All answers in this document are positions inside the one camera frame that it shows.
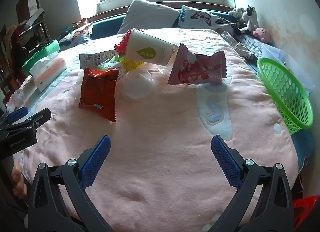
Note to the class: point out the grey patterned bedding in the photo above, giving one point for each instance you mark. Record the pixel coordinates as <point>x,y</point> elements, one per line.
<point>252,44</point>

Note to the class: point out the pink tissue pack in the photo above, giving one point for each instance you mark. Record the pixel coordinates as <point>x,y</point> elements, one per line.
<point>50,72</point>

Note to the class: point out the red plastic stool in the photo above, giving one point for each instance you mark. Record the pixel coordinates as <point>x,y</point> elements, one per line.
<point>305,209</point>

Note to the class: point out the green plastic basin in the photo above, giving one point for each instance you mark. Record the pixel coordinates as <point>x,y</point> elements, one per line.
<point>45,49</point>

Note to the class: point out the yellow green packet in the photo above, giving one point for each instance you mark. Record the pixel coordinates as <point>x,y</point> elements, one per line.
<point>130,64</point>

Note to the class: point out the small butterfly print pillow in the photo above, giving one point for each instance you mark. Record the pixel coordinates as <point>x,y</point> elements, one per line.
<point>75,37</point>

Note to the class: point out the white paper cup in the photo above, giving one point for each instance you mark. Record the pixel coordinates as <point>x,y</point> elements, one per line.
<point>150,47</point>

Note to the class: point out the pink plush toy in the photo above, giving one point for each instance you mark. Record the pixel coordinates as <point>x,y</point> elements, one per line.
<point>261,34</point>

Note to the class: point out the grey pillow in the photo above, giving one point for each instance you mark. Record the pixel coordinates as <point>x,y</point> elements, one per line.
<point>147,17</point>

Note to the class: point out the red foam net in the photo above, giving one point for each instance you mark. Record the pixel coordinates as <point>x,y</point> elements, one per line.
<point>121,45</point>

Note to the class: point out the clear storage bin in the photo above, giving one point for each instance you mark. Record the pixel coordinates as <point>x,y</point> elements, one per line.
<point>287,57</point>

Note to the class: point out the orange plush toy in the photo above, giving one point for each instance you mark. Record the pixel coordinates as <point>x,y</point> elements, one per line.
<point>79,23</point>

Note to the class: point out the white drink carton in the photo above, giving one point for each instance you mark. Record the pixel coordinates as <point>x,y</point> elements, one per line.
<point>95,58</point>

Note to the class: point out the pink snack wrapper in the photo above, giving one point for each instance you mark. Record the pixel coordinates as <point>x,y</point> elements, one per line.
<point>200,72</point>

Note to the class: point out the grey plush toy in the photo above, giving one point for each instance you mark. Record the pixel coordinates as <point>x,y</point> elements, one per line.
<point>235,13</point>

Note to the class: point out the clear plastic dome lid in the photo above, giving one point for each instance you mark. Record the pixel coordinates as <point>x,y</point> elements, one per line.
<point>138,84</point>

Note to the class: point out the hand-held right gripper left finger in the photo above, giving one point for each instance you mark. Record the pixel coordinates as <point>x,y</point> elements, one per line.
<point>96,159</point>

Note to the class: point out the person's left hand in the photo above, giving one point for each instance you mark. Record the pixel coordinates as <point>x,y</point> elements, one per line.
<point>20,184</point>

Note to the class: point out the red snack wrapper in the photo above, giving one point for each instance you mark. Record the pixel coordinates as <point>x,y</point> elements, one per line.
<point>97,92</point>

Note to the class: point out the beige crumpled garment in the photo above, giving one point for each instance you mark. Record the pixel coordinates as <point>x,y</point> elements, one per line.
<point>240,47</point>

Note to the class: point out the metal rack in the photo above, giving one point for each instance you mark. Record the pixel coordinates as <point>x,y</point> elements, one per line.
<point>32,27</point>

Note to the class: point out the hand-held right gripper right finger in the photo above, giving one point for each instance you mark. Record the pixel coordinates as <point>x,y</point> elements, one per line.
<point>225,162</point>

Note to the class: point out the pink printed blanket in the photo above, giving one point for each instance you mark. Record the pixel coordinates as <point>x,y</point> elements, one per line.
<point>162,147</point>

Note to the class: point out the green plastic basket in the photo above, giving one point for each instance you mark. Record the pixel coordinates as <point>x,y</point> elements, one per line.
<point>282,84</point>

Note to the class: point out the wooden headboard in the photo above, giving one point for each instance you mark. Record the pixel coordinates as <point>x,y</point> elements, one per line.
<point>107,13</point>

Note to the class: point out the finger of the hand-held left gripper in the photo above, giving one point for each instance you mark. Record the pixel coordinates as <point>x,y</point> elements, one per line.
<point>17,114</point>
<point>41,117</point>

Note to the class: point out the large butterfly print pillow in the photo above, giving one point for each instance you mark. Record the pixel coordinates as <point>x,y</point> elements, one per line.
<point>200,18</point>

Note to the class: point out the cow plush toy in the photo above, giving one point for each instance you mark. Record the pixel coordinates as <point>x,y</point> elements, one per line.
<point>250,17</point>

